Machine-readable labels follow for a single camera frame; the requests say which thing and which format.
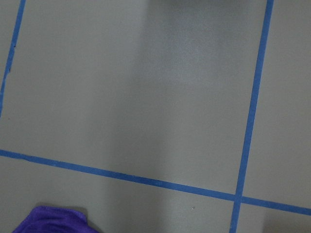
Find purple cloth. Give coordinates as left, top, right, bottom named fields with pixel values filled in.
left=13, top=206, right=97, bottom=233

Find blue tape strip long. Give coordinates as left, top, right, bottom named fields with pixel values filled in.
left=0, top=150, right=311, bottom=216

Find blue tape strip right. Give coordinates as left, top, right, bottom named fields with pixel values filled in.
left=229, top=0, right=274, bottom=233

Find blue tape strip left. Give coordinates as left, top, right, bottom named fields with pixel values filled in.
left=0, top=0, right=26, bottom=115

